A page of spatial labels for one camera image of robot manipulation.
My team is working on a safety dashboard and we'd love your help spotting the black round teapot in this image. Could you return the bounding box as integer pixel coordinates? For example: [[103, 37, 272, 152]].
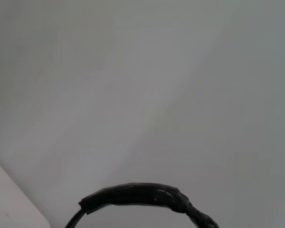
[[65, 182, 219, 228]]

